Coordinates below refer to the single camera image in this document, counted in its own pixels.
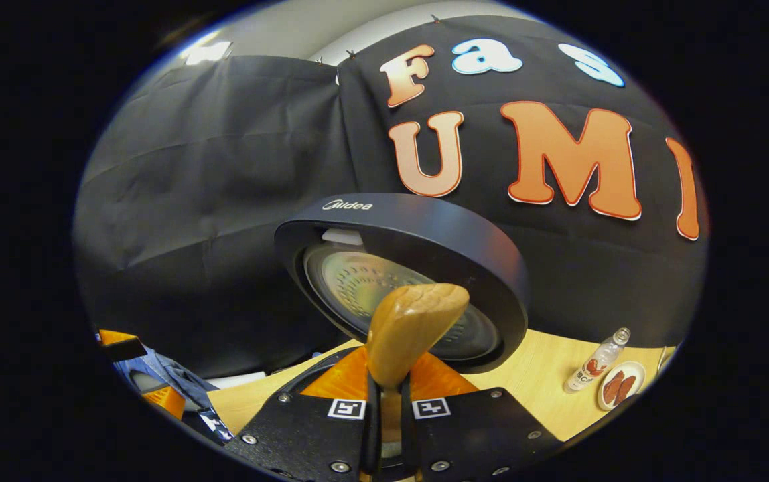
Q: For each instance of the dark grey rice cooker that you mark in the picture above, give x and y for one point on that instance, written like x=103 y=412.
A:
x=438 y=234

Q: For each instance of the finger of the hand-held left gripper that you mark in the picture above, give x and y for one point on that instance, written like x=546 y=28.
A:
x=167 y=402
x=123 y=348

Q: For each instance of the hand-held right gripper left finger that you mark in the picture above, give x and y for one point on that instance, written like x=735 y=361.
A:
x=371 y=435

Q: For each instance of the wooden spoon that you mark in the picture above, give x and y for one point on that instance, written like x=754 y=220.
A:
x=411 y=328

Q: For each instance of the red meat piece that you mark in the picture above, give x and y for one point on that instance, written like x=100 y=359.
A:
x=627 y=388
x=612 y=388

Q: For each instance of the person's blue jeans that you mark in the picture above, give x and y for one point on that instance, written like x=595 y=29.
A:
x=170 y=371

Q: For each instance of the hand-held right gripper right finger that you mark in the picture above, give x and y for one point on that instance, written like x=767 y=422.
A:
x=408 y=435

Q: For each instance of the clear drink bottle red label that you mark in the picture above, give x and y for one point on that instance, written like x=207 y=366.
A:
x=589 y=371

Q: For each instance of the white round plate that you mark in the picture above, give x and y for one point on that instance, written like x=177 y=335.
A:
x=636 y=371

